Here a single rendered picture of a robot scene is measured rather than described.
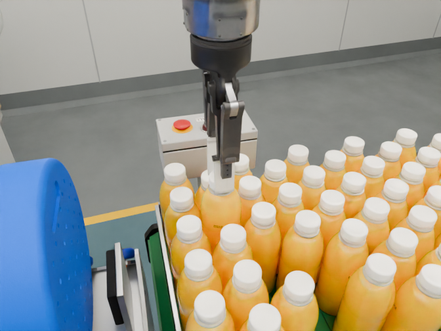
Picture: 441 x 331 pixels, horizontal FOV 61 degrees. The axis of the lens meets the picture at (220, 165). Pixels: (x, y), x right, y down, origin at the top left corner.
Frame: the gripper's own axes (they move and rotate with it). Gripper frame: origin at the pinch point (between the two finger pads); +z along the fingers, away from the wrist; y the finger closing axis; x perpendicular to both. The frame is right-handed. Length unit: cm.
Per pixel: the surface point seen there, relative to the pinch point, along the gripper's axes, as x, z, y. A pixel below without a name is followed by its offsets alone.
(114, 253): -17.8, 12.1, 2.6
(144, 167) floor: -11, 117, -158
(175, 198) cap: -7.0, 7.4, -2.4
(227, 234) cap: -0.8, 7.4, 7.3
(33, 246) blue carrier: -23.8, -4.3, 14.1
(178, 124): -3.2, 5.5, -22.5
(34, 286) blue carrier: -24.1, -1.6, 17.1
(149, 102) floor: 1, 117, -248
